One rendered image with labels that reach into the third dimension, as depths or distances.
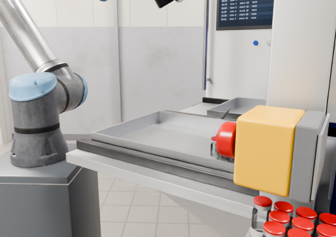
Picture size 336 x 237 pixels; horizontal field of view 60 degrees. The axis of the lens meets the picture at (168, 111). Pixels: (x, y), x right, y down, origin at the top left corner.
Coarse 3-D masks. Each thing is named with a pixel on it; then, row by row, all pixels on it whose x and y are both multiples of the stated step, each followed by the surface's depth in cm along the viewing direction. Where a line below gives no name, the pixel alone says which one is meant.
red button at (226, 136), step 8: (224, 128) 31; (232, 128) 31; (216, 136) 32; (224, 136) 31; (232, 136) 30; (216, 144) 32; (224, 144) 31; (232, 144) 31; (224, 152) 31; (232, 152) 31
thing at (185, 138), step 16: (160, 112) 83; (112, 128) 68; (128, 128) 73; (144, 128) 77; (160, 128) 77; (176, 128) 77; (192, 128) 77; (208, 128) 76; (112, 144) 60; (128, 144) 57; (144, 144) 55; (160, 144) 65; (176, 144) 65; (192, 144) 65; (208, 144) 65; (192, 160) 50; (208, 160) 48
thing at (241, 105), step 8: (224, 104) 95; (232, 104) 102; (240, 104) 105; (248, 104) 104; (256, 104) 102; (264, 104) 101; (208, 112) 84; (216, 112) 83; (224, 112) 82; (232, 112) 96; (240, 112) 96; (328, 136) 69
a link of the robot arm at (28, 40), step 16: (0, 0) 86; (16, 0) 88; (0, 16) 87; (16, 16) 86; (16, 32) 87; (32, 32) 88; (32, 48) 87; (48, 48) 89; (32, 64) 88; (48, 64) 87; (64, 64) 90; (64, 80) 86; (80, 80) 93; (80, 96) 91
